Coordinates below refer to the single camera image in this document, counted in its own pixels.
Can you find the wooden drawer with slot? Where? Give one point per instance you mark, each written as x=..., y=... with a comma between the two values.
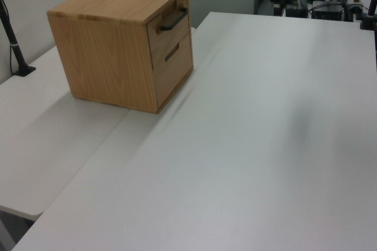
x=174, y=81

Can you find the wooden two-drawer cabinet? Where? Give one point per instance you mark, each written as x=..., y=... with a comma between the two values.
x=103, y=56

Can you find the black electronics box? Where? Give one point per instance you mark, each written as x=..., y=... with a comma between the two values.
x=327, y=12

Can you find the black camera pole with base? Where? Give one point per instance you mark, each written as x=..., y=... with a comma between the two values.
x=15, y=51

